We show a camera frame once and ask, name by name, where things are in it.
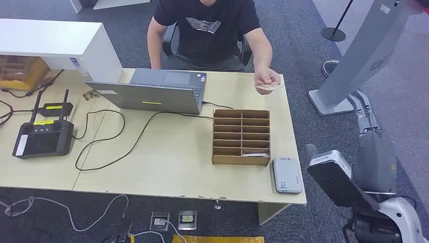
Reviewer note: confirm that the white cabinet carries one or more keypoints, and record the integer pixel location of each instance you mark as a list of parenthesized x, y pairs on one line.
[(50, 37)]

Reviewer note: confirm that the yellow floor tape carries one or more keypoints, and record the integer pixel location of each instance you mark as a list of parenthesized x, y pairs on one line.
[(218, 239)]

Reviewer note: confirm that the grey card reader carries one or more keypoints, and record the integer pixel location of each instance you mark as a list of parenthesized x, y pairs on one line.
[(287, 174)]

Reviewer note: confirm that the grey laptop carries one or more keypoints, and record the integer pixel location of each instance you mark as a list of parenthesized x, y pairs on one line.
[(151, 97)]

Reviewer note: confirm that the person's left forearm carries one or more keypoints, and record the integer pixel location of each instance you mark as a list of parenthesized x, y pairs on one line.
[(263, 53)]

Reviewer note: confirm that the metal floor socket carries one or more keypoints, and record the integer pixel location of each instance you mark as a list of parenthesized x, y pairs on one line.
[(187, 219)]

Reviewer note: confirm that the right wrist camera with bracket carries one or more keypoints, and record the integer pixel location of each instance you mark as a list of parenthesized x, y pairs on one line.
[(335, 184)]

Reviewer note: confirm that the person's right forearm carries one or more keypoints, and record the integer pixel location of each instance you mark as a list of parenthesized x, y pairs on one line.
[(154, 53)]

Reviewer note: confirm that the black stanchion pole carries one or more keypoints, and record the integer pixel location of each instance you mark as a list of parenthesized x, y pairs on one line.
[(333, 34)]

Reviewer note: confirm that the white room key card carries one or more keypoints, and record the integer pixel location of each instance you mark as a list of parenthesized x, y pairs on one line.
[(254, 155)]

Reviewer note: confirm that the yellow cardboard box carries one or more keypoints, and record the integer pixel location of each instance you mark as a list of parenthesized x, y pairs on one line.
[(37, 72)]

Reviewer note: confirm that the small black device yellow label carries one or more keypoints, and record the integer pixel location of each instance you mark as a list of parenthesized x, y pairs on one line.
[(55, 110)]

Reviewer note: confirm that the metal desk foot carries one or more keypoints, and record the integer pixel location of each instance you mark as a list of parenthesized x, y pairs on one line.
[(218, 205)]

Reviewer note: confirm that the pale desk leg panel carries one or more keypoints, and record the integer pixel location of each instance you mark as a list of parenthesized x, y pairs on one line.
[(268, 213)]

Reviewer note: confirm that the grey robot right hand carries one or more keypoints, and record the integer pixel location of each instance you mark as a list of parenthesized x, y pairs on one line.
[(375, 161)]

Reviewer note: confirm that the person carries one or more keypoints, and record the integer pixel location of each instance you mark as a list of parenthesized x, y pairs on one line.
[(207, 40)]

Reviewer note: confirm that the person's left hand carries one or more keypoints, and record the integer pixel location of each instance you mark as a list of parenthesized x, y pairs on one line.
[(266, 77)]

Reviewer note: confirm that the tan ID card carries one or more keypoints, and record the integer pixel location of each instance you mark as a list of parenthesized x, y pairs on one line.
[(268, 88)]

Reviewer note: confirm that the small camouflage patterned item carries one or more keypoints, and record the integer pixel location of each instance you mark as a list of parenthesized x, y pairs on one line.
[(91, 95)]

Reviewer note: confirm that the black remote controller with antennas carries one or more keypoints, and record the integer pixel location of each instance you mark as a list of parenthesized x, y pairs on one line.
[(43, 141)]

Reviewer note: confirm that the grey kiosk stand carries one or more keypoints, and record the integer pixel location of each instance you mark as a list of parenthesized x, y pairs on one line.
[(362, 53)]

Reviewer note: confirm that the shoe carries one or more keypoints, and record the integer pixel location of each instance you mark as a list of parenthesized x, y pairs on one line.
[(328, 68)]

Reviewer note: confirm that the wooden card organizer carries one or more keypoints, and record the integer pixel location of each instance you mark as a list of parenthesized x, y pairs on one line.
[(241, 161)]

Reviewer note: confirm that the floor socket with white plug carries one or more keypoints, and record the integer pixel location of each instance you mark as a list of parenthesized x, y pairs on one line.
[(160, 221)]

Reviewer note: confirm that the white furniture base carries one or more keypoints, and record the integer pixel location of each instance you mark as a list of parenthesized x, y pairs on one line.
[(110, 3)]

